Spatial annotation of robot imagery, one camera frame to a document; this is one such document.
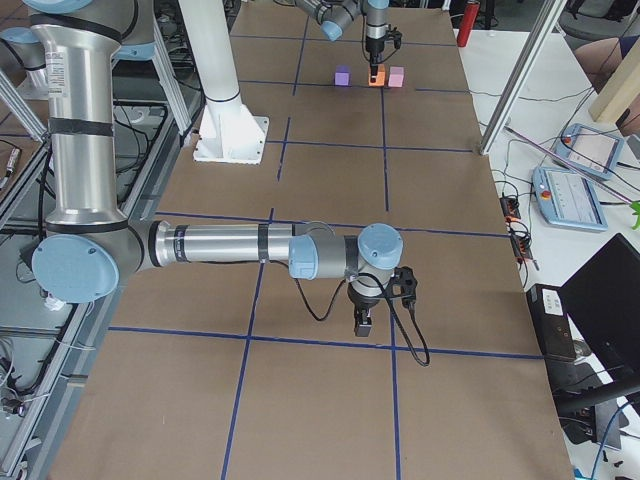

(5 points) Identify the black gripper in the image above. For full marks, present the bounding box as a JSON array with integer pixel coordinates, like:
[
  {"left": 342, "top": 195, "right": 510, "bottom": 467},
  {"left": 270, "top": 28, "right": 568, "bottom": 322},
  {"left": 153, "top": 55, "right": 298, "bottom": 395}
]
[
  {"left": 347, "top": 280, "right": 384, "bottom": 337},
  {"left": 365, "top": 36, "right": 385, "bottom": 81}
]

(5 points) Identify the orange foam block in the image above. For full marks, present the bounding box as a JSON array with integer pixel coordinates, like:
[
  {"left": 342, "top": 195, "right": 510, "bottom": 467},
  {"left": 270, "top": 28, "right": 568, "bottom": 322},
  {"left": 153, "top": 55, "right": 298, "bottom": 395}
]
[{"left": 368, "top": 64, "right": 386, "bottom": 87}]

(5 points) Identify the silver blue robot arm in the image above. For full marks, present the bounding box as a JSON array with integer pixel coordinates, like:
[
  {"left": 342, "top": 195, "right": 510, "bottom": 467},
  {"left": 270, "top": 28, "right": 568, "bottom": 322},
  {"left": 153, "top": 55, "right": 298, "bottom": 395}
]
[
  {"left": 293, "top": 0, "right": 390, "bottom": 82},
  {"left": 22, "top": 1, "right": 415, "bottom": 337}
]

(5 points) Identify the pink foam block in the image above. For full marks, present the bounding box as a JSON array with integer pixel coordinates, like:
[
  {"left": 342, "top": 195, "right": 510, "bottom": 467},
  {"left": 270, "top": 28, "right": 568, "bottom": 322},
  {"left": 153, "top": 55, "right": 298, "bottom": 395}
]
[{"left": 387, "top": 66, "right": 405, "bottom": 88}]

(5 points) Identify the purple foam block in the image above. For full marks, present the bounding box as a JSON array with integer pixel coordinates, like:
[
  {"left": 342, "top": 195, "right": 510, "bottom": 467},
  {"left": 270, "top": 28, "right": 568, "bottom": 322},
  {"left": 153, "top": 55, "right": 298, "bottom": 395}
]
[{"left": 334, "top": 65, "right": 351, "bottom": 87}]

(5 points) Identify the red cylinder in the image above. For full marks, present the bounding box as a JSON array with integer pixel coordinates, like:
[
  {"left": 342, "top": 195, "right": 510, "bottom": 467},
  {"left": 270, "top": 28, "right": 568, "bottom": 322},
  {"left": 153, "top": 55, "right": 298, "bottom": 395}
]
[{"left": 456, "top": 0, "right": 480, "bottom": 48}]

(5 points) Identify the silver reacher grabber tool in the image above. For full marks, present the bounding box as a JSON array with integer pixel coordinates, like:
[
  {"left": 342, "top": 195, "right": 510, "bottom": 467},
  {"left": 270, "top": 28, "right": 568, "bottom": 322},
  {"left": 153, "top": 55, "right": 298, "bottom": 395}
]
[{"left": 504, "top": 126, "right": 639, "bottom": 230}]

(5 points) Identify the black box device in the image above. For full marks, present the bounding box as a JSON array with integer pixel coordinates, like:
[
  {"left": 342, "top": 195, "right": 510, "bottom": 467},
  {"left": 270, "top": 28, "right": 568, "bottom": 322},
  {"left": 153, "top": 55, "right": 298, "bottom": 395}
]
[{"left": 526, "top": 284, "right": 576, "bottom": 362}]

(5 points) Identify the near blue teach pendant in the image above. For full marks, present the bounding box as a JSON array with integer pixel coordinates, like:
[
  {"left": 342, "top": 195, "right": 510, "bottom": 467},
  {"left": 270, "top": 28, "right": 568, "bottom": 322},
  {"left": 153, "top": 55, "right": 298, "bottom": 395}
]
[{"left": 532, "top": 167, "right": 608, "bottom": 232}]

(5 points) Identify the blue teach pendant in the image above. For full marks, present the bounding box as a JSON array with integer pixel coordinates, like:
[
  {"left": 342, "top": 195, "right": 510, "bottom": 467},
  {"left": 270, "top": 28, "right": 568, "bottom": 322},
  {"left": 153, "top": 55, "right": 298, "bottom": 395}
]
[
  {"left": 554, "top": 123, "right": 624, "bottom": 180},
  {"left": 532, "top": 167, "right": 608, "bottom": 232}
]

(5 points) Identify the far blue teach pendant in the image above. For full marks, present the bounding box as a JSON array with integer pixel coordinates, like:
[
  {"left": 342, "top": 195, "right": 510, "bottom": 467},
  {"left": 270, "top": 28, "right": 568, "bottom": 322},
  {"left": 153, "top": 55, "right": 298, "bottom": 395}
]
[{"left": 554, "top": 123, "right": 624, "bottom": 180}]

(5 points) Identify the black laptop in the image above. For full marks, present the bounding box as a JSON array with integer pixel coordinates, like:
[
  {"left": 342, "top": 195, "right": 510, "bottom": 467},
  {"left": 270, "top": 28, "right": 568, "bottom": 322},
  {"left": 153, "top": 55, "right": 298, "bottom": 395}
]
[{"left": 559, "top": 233, "right": 639, "bottom": 380}]

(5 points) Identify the wooden beam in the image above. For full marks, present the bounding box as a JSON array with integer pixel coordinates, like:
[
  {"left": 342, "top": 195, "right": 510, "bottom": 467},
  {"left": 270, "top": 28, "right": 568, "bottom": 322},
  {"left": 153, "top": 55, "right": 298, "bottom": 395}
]
[{"left": 589, "top": 42, "right": 639, "bottom": 123}]

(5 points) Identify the black robot camera cable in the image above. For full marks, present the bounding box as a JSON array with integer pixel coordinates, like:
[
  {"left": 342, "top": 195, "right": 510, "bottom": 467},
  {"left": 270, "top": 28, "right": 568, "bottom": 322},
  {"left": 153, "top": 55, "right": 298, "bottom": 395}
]
[{"left": 293, "top": 274, "right": 432, "bottom": 367}]

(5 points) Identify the white camera post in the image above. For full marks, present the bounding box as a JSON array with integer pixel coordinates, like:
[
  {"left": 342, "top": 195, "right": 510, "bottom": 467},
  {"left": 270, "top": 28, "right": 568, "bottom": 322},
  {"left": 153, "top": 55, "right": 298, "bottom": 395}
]
[{"left": 179, "top": 0, "right": 269, "bottom": 164}]

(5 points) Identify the aluminium frame post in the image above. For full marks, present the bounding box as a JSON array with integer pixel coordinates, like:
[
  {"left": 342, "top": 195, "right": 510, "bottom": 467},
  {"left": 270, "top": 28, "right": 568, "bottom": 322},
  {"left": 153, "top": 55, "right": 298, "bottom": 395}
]
[{"left": 478, "top": 0, "right": 566, "bottom": 155}]

